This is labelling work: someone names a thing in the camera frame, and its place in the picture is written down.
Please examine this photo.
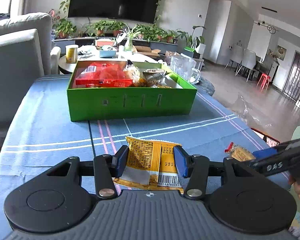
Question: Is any round dark cookie packet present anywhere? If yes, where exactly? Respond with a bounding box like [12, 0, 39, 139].
[142, 68, 167, 87]

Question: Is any large-leaf plant in white pot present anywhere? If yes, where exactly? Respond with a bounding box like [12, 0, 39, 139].
[177, 25, 206, 55]

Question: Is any clear glass pitcher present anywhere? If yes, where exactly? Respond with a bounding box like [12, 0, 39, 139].
[170, 55, 202, 84]

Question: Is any yellow can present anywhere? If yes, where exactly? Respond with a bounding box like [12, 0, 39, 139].
[65, 44, 79, 64]

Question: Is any framed wall picture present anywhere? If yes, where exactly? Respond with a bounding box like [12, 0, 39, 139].
[276, 45, 287, 60]

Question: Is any open cardboard box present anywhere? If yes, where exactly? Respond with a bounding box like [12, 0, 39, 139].
[135, 45, 160, 57]

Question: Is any spider plant in glass vase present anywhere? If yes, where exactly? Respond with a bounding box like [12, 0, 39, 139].
[120, 25, 143, 52]

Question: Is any yellow snack packet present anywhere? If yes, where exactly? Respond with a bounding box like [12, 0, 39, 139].
[112, 135, 184, 194]

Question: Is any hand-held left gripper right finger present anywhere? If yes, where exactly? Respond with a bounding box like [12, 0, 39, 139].
[174, 145, 263, 198]

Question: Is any blue striped tablecloth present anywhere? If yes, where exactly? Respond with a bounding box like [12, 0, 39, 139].
[0, 74, 290, 240]

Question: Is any black wall television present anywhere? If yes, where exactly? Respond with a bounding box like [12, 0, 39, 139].
[67, 0, 163, 23]

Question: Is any dark wooden door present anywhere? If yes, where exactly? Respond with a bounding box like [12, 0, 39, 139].
[282, 51, 300, 108]

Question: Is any green and black box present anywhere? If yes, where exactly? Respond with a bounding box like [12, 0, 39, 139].
[184, 46, 200, 59]

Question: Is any red snack packet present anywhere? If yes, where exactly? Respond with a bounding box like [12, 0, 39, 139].
[75, 62, 133, 86]

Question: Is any small clear snack packet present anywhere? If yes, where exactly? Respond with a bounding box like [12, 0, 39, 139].
[224, 142, 256, 162]

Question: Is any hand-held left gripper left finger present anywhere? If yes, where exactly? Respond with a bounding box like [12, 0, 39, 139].
[46, 145, 129, 198]

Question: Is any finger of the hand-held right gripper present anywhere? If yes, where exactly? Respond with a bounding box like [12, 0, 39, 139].
[277, 136, 300, 148]
[250, 145, 300, 177]

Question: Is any grey dining chair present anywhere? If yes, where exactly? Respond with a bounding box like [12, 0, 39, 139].
[225, 46, 245, 75]
[241, 49, 265, 80]

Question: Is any beige bread packet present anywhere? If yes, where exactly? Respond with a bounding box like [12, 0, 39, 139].
[124, 65, 143, 87]

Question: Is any printed yellow bag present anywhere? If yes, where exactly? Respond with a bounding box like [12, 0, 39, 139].
[165, 51, 180, 64]

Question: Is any white round table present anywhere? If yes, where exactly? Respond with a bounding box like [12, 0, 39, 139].
[58, 45, 160, 74]

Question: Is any clear plastic bag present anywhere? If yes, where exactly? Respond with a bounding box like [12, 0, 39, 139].
[231, 94, 273, 128]

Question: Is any light blue basket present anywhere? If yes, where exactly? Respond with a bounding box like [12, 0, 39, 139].
[99, 50, 117, 58]

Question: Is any grey armchair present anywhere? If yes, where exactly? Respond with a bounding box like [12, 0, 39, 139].
[0, 12, 62, 153]

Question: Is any green cardboard box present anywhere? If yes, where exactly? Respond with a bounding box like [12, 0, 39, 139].
[67, 59, 198, 122]

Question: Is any red flower plant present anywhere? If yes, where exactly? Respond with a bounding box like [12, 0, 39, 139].
[49, 9, 62, 22]

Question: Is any trailing vine plant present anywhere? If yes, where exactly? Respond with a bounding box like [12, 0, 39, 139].
[59, 0, 163, 24]

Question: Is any red stool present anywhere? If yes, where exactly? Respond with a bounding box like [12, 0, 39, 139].
[256, 73, 270, 90]

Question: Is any potted green plant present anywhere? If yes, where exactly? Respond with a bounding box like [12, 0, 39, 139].
[165, 29, 178, 43]
[54, 17, 77, 39]
[107, 20, 125, 37]
[135, 24, 165, 42]
[90, 20, 108, 37]

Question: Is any dark round table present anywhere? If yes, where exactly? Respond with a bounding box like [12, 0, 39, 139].
[197, 76, 215, 96]

